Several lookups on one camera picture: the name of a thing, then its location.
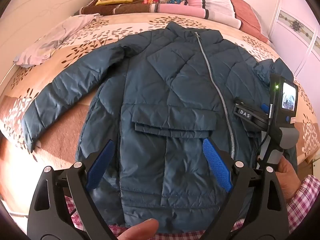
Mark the plaid shirt torso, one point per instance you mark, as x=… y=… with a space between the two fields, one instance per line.
x=117 y=230

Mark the plaid shirt right sleeve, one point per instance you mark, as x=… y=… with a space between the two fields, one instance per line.
x=301 y=203

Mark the light purple floral pillow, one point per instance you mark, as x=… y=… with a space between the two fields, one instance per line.
x=42 y=49

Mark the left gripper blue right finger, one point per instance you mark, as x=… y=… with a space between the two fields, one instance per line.
x=220 y=163

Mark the person's right hand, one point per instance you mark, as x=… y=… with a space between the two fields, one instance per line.
x=288 y=179

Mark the person's left hand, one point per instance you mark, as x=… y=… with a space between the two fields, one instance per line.
x=142 y=231

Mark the dark teal quilted jacket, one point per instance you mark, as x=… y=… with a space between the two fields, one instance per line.
x=160 y=93

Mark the white wardrobe with ornaments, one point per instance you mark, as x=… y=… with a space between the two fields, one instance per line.
x=294 y=36

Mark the pink striped folded blanket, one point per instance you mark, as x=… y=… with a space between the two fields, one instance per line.
x=221 y=11

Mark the leaf patterned bed blanket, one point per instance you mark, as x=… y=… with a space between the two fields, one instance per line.
x=20 y=169

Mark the red pink pillow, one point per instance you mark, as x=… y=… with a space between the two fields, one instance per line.
x=250 y=22

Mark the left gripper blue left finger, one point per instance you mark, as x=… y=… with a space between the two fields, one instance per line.
x=96 y=164

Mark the white headboard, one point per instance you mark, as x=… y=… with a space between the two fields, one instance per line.
x=23 y=22

